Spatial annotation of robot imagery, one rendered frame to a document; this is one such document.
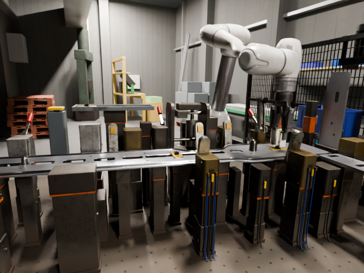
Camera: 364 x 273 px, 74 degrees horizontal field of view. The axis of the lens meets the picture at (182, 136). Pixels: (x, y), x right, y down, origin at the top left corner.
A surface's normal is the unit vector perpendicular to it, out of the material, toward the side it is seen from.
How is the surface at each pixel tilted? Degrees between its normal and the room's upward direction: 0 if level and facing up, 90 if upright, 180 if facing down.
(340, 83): 90
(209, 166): 90
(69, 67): 90
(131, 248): 0
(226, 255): 0
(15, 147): 90
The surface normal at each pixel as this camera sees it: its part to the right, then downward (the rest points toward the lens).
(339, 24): -0.91, 0.07
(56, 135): 0.26, 0.21
